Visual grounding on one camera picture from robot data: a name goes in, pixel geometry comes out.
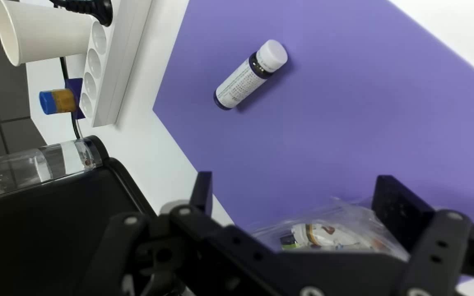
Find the clear plastic lidded bowl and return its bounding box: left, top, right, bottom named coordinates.
left=254, top=198, right=408, bottom=261

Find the purple paper mat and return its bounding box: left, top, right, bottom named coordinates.
left=155, top=0, right=474, bottom=230

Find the small white bottle on mat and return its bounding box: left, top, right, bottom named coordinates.
left=214, top=39, right=288, bottom=110

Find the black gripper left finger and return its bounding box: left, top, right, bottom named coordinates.
left=160, top=171, right=232, bottom=258

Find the clear water tank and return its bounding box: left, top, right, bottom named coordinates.
left=0, top=139, right=104, bottom=197

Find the white paper cup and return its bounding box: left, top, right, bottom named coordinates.
left=0, top=0, right=94, bottom=65

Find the small blue capped bottle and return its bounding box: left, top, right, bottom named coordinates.
left=40, top=88, right=77, bottom=115

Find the black plug with cable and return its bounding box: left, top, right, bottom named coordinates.
left=49, top=0, right=114, bottom=26

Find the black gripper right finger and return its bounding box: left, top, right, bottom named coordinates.
left=372, top=175, right=472, bottom=274

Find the white power strip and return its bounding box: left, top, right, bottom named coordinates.
left=79, top=0, right=153, bottom=126

